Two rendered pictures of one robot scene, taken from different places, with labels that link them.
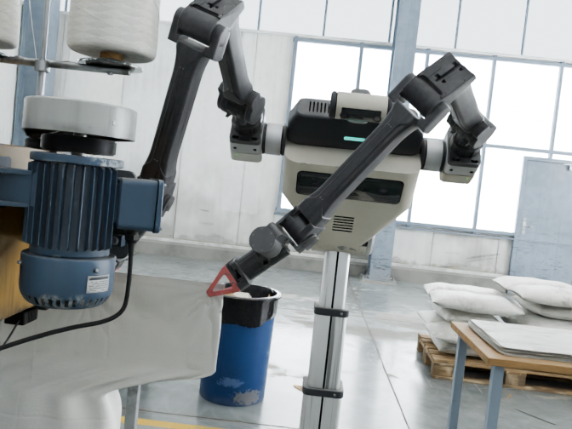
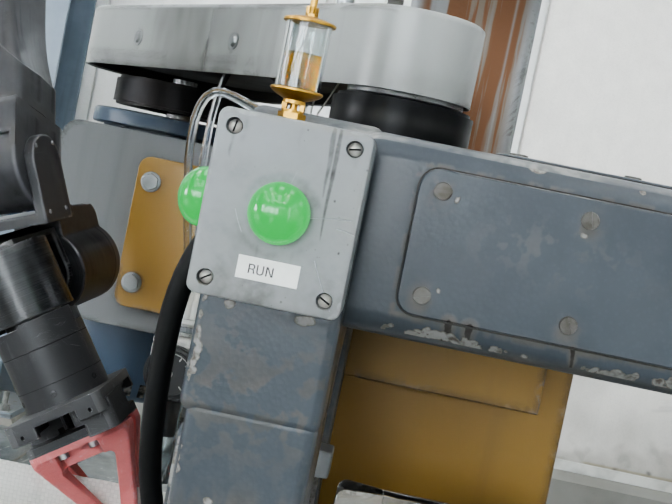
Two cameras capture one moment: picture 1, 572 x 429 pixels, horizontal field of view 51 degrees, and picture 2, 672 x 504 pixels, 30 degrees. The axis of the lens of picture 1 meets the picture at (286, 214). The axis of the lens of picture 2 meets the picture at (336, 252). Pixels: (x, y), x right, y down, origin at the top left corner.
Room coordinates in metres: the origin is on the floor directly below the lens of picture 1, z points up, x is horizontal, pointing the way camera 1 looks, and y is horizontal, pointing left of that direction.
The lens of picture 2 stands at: (2.15, 0.54, 1.30)
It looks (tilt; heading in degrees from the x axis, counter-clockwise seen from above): 3 degrees down; 181
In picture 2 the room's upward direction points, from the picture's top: 11 degrees clockwise
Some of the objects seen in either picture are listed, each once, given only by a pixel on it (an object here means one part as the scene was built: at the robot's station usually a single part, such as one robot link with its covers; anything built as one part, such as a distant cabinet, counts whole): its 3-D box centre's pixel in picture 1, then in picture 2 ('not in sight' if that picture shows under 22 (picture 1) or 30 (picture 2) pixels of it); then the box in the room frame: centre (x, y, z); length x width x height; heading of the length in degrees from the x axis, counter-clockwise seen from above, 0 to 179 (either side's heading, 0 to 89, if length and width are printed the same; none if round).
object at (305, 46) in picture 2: not in sight; (303, 57); (1.47, 0.49, 1.37); 0.03 x 0.02 x 0.03; 88
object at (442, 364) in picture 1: (500, 363); not in sight; (4.76, -1.83, 0.07); 1.20 x 0.82 x 0.14; 86
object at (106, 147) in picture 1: (78, 146); (181, 104); (1.01, 0.36, 1.35); 0.12 x 0.12 x 0.04
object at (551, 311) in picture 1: (551, 306); not in sight; (4.76, -2.17, 0.57); 0.66 x 0.43 x 0.13; 178
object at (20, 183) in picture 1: (15, 185); not in sight; (0.98, 0.44, 1.27); 0.12 x 0.09 x 0.09; 178
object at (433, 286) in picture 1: (466, 294); not in sight; (4.96, -1.55, 0.56); 0.66 x 0.42 x 0.13; 82
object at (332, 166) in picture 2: not in sight; (284, 213); (1.53, 0.50, 1.28); 0.08 x 0.05 x 0.09; 88
